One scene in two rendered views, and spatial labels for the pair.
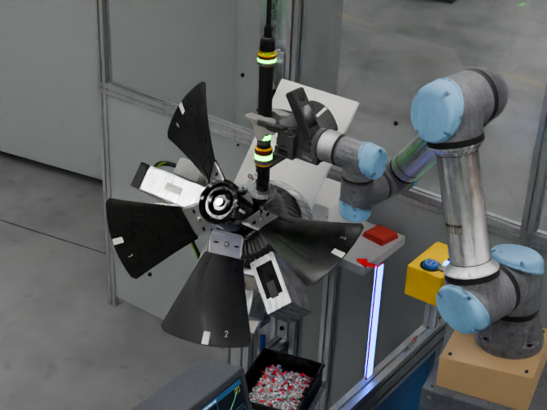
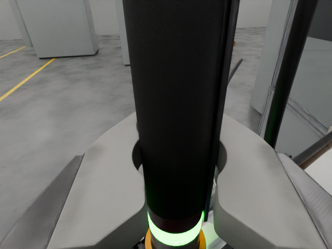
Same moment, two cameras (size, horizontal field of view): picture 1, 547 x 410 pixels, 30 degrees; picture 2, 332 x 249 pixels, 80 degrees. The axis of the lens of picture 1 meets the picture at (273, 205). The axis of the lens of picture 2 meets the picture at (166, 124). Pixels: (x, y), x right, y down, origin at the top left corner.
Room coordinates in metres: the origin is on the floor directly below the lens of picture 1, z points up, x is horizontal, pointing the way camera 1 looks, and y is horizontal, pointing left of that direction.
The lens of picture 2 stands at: (2.18, -0.03, 1.53)
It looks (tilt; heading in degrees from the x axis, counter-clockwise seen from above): 32 degrees down; 56
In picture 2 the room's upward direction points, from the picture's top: 2 degrees counter-clockwise
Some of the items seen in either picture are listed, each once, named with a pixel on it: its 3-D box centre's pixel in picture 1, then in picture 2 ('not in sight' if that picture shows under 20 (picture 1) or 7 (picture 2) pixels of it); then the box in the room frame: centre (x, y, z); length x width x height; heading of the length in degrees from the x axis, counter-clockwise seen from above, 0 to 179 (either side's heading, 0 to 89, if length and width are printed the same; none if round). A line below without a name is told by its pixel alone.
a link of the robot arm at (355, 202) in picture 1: (361, 193); not in sight; (2.09, -0.20, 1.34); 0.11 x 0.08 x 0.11; 133
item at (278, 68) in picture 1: (271, 67); not in sight; (2.86, 0.02, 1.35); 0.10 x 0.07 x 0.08; 179
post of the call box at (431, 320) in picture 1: (432, 307); not in sight; (2.26, -0.43, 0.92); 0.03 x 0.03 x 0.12; 54
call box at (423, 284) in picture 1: (437, 275); not in sight; (2.26, -0.43, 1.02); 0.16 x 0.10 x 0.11; 144
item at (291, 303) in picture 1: (281, 287); not in sight; (2.23, -0.03, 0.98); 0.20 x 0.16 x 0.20; 144
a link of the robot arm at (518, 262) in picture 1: (513, 277); not in sight; (1.90, -0.53, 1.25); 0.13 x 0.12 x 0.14; 133
